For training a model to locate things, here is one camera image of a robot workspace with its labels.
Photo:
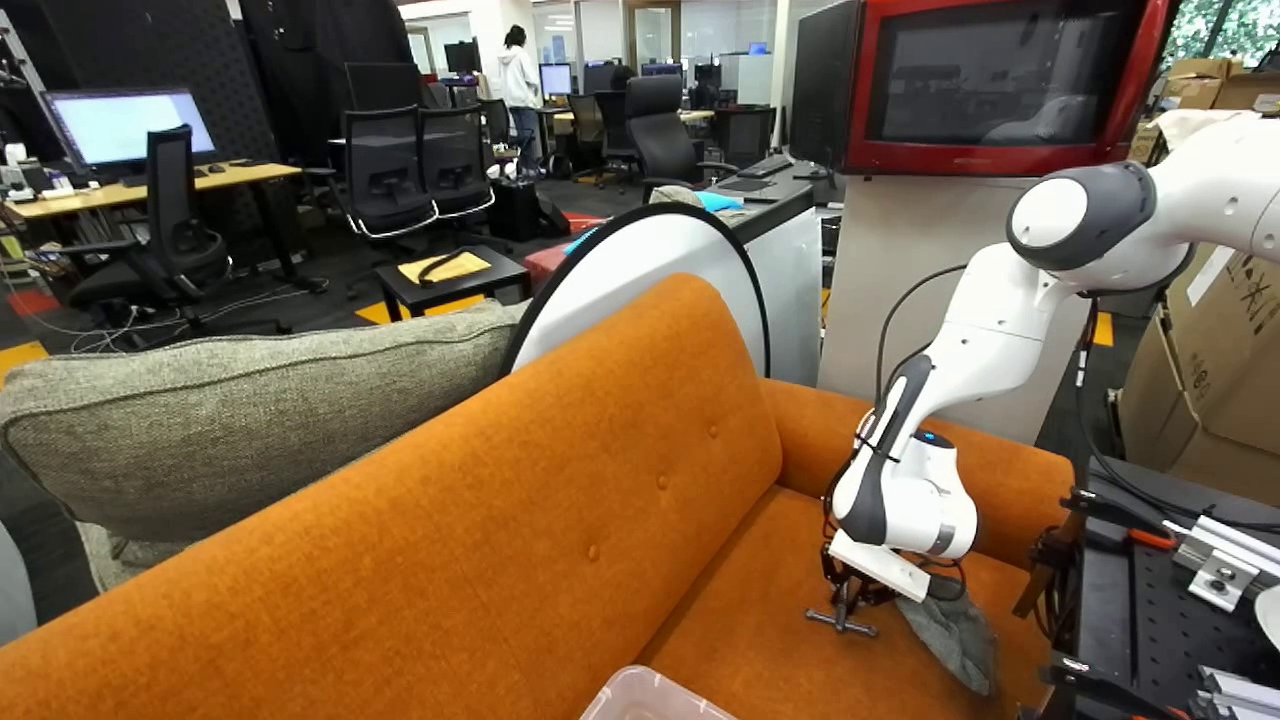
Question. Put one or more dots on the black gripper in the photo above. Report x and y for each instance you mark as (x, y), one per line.
(842, 579)

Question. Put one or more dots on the metal T-shaped object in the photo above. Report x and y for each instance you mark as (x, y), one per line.
(842, 622)

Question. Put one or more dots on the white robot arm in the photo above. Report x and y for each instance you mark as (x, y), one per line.
(1014, 323)

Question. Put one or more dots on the grey crumpled cloth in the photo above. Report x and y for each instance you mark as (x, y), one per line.
(954, 634)

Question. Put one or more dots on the clear plastic bin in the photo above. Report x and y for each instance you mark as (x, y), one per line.
(653, 698)

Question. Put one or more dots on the black mounting platform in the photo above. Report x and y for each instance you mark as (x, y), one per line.
(1146, 625)

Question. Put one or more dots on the grey topped side cabinet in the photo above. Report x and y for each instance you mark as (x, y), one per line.
(799, 292)

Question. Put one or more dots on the orange fabric sofa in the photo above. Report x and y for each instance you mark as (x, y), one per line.
(534, 535)

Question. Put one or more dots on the cardboard box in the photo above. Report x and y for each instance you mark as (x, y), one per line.
(1215, 385)

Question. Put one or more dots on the low black table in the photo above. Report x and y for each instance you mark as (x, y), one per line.
(454, 297)

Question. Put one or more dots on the black office chair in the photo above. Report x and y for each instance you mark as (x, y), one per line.
(387, 164)
(456, 161)
(663, 127)
(168, 186)

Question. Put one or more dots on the yellow pad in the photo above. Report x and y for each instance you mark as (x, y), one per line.
(445, 267)

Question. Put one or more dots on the red and black microwave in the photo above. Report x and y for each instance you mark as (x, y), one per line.
(1003, 72)

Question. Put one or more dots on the person in white top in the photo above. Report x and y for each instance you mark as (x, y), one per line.
(519, 83)

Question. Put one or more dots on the grey cushion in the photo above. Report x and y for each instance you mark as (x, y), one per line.
(243, 412)

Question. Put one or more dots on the wooden desk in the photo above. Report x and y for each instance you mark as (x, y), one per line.
(161, 186)

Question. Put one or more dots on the computer monitor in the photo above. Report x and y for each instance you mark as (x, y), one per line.
(127, 127)

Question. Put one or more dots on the silver metal bracket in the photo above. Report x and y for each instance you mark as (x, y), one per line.
(1222, 563)

